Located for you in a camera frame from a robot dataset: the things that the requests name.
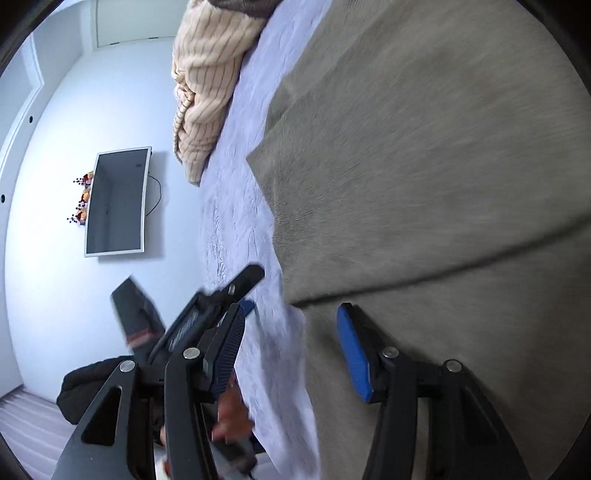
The person's left hand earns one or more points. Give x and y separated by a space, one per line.
231 415

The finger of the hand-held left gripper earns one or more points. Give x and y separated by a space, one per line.
249 307
244 277

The beige striped plush cloth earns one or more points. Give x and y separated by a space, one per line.
207 92

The purple embossed blanket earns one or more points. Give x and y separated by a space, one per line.
240 207

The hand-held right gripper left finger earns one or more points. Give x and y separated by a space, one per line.
225 355

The wall-mounted television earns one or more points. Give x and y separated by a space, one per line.
115 203

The taupe knit sweater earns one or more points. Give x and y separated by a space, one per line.
415 184

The dark brown plush cloth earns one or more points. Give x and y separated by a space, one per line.
240 5

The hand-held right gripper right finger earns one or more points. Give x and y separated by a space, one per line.
354 355

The small orange wall ornament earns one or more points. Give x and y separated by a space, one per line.
86 195
82 214
87 177

